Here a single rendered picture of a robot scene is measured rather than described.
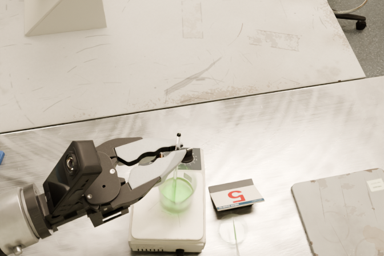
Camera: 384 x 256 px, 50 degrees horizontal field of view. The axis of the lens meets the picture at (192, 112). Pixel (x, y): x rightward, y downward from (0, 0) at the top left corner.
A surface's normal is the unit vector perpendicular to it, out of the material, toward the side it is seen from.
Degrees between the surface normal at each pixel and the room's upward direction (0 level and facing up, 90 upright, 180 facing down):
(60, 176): 58
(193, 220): 0
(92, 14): 90
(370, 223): 0
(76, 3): 90
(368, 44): 0
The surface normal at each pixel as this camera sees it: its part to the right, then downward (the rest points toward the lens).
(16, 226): 0.29, 0.00
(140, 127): 0.06, -0.51
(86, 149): 0.54, -0.57
